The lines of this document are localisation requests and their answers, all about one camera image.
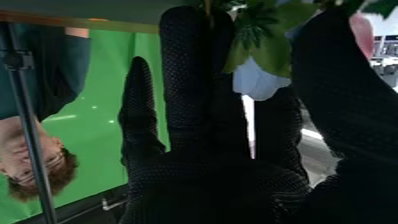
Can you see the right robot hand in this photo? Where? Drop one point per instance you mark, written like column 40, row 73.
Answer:
column 200, row 186

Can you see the green sprig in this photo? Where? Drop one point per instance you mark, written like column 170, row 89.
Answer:
column 266, row 50

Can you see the person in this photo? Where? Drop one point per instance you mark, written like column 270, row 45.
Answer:
column 64, row 66

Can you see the black stand pole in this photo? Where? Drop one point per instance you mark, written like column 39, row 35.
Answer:
column 35, row 166

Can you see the white flower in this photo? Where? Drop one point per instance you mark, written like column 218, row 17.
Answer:
column 257, row 81

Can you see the pink flower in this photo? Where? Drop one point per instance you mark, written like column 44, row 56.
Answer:
column 360, row 33

